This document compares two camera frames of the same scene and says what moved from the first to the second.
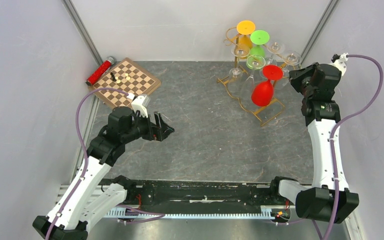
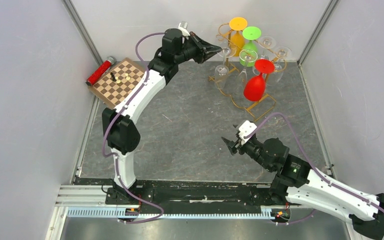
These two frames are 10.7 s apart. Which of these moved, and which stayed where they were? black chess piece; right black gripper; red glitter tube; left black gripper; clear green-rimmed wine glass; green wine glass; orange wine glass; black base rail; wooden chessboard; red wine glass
Moved: red wine glass; left black gripper; orange wine glass; green wine glass; clear green-rimmed wine glass; right black gripper
Stayed: red glitter tube; black chess piece; wooden chessboard; black base rail
